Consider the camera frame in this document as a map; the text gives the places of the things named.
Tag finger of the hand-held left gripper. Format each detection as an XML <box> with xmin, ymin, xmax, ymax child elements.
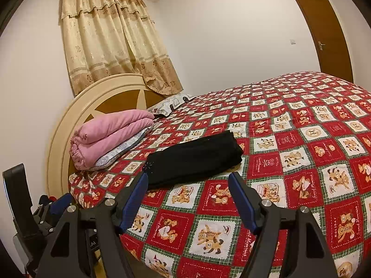
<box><xmin>39</xmin><ymin>193</ymin><xmax>74</xmax><ymax>232</ymax></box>

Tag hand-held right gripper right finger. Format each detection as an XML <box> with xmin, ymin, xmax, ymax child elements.
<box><xmin>228</xmin><ymin>172</ymin><xmax>339</xmax><ymax>278</ymax></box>

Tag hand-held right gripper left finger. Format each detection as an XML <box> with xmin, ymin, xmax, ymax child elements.
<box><xmin>36</xmin><ymin>173</ymin><xmax>149</xmax><ymax>278</ymax></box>

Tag black pants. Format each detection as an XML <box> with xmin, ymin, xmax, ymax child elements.
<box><xmin>146</xmin><ymin>130</ymin><xmax>244</xmax><ymax>190</ymax></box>

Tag pink folded blanket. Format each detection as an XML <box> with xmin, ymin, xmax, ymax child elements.
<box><xmin>70</xmin><ymin>110</ymin><xmax>155</xmax><ymax>172</ymax></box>

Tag red checked bear bedspread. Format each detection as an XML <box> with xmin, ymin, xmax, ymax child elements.
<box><xmin>68</xmin><ymin>70</ymin><xmax>371</xmax><ymax>278</ymax></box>

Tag cream round wooden headboard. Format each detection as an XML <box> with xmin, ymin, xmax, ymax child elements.
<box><xmin>46</xmin><ymin>73</ymin><xmax>174</xmax><ymax>206</ymax></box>

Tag grey patterned pillow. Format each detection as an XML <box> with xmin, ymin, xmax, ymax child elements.
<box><xmin>146</xmin><ymin>93</ymin><xmax>193</xmax><ymax>118</ymax></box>

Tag beige floral curtain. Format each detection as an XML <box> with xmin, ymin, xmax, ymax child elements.
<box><xmin>60</xmin><ymin>0</ymin><xmax>184</xmax><ymax>97</ymax></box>

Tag brown wooden door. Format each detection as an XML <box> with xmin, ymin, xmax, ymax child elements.
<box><xmin>288</xmin><ymin>0</ymin><xmax>354</xmax><ymax>84</ymax></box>

